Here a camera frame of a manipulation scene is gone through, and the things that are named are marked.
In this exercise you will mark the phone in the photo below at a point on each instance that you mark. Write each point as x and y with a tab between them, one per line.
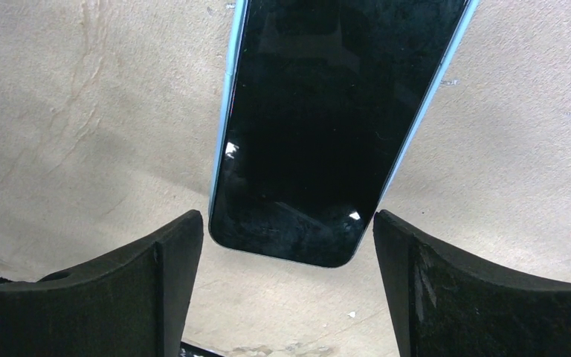
320	102

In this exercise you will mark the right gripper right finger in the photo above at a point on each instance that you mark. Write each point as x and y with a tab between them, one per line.
445	301

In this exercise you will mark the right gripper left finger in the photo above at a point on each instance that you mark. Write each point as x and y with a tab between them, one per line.
132	301

